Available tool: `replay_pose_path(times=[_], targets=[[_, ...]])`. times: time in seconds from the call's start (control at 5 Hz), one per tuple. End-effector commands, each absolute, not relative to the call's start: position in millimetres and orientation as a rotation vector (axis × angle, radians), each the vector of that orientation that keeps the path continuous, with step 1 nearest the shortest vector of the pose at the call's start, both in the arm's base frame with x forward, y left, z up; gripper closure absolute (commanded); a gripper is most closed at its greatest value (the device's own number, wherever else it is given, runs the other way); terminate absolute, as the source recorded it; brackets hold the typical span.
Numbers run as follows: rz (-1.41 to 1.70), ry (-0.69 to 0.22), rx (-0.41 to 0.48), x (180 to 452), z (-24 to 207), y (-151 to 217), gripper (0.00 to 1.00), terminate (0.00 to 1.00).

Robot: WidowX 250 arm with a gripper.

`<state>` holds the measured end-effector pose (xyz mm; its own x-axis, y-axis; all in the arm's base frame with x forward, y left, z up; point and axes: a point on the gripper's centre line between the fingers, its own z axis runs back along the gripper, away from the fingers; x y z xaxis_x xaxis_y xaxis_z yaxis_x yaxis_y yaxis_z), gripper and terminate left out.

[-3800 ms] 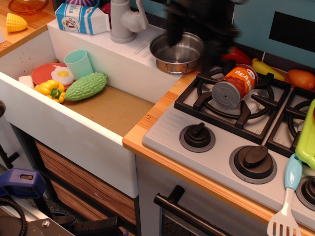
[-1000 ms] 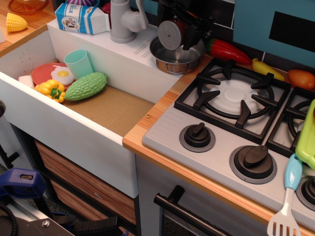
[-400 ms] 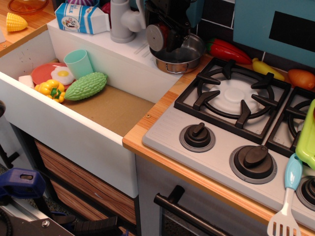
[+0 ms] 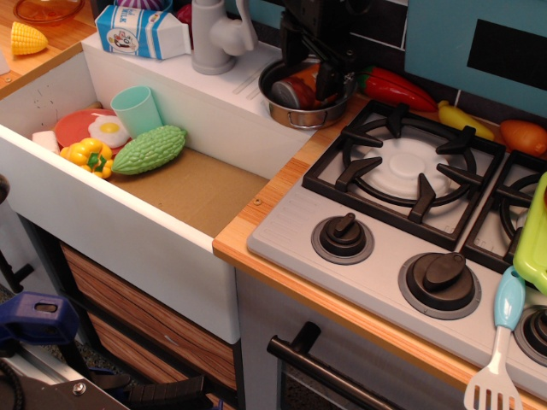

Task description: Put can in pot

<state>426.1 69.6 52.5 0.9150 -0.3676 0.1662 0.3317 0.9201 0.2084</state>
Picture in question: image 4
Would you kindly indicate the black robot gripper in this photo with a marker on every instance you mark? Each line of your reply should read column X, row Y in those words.
column 322, row 29

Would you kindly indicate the orange beans can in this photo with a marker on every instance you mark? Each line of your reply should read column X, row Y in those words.
column 299, row 90

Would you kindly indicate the stainless steel pot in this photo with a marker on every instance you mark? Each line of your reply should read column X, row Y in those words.
column 305, row 120

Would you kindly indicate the red toy chili pepper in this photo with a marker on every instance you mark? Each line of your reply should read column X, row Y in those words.
column 387, row 87

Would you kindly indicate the grey toy faucet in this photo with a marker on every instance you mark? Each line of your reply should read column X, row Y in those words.
column 218, row 39

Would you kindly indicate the dark red toy vegetable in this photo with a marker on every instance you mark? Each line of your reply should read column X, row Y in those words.
column 184, row 15

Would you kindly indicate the left black stove knob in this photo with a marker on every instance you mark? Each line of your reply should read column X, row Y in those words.
column 342, row 240

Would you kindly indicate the black stove knob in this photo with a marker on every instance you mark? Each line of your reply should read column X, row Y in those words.
column 530, row 333
column 342, row 240
column 440, row 285

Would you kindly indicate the green toy bitter gourd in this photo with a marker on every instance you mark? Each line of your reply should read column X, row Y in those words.
column 150, row 150

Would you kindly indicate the grey toy stovetop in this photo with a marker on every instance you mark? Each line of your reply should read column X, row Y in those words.
column 284, row 238

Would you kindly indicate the purple toy vegetable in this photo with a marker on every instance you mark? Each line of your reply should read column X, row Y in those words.
column 154, row 5

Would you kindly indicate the mint green plastic cup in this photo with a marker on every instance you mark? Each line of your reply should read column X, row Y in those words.
column 136, row 108

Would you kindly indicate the blue white milk carton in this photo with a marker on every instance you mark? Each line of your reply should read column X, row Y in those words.
column 145, row 33

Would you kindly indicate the toy fried egg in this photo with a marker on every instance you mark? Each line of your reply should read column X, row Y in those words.
column 109, row 130

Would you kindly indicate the orange toy carrot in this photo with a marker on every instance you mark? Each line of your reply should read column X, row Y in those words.
column 524, row 136

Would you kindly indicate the white toy sink basin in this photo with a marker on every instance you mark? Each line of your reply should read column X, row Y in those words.
column 155, row 230

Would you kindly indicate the yellow toy bell pepper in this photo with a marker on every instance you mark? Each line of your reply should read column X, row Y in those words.
column 92, row 155

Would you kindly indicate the red plastic plate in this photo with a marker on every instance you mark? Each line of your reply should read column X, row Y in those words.
column 73, row 127

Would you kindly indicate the black right burner grate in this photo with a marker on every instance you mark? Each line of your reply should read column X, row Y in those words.
column 495, row 233

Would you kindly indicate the middle black stove knob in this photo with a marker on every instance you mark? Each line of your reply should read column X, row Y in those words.
column 440, row 285

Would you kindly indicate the orange transparent bowl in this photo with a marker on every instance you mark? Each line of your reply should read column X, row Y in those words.
column 47, row 12

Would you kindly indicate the white toy block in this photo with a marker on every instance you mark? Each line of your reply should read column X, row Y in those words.
column 47, row 140

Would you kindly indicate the yellow toy corn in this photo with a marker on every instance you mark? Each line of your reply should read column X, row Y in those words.
column 26, row 40

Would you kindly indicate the lime green plastic tray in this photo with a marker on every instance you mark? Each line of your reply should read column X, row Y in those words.
column 530, row 255

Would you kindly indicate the right black stove knob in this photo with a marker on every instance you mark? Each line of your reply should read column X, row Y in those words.
column 530, row 333

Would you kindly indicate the blue white toy spatula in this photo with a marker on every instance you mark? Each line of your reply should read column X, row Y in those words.
column 492, row 387

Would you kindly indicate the blue plastic clamp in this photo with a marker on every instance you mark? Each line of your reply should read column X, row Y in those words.
column 38, row 319

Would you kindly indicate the black oven door handle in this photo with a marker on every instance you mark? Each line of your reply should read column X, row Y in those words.
column 296, row 355

